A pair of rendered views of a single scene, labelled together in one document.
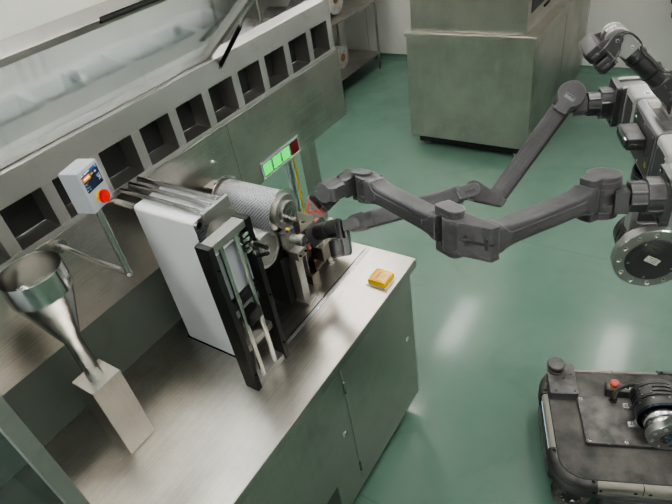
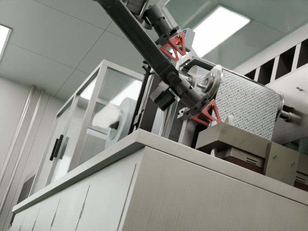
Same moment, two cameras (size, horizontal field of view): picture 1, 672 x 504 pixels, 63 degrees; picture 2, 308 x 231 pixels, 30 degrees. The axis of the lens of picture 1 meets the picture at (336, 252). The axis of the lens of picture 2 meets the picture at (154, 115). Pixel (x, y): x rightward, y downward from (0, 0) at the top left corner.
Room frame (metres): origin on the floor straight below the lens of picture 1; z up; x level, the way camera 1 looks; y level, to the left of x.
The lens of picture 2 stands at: (2.44, -1.47, 0.44)
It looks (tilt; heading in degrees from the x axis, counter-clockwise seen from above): 19 degrees up; 125
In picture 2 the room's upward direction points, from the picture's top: 16 degrees clockwise
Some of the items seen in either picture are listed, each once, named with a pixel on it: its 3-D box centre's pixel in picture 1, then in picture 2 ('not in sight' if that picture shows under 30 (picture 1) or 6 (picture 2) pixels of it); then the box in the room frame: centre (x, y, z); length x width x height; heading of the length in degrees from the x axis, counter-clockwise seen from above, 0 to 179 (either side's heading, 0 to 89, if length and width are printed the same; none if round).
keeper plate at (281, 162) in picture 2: not in sight; (281, 164); (1.82, 0.11, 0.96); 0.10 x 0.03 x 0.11; 52
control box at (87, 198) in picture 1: (89, 186); (183, 40); (1.09, 0.50, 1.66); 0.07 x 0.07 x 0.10; 69
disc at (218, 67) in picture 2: (283, 210); (211, 84); (1.50, 0.14, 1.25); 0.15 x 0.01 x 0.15; 142
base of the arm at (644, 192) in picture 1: (647, 196); not in sight; (0.97, -0.71, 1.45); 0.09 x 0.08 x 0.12; 164
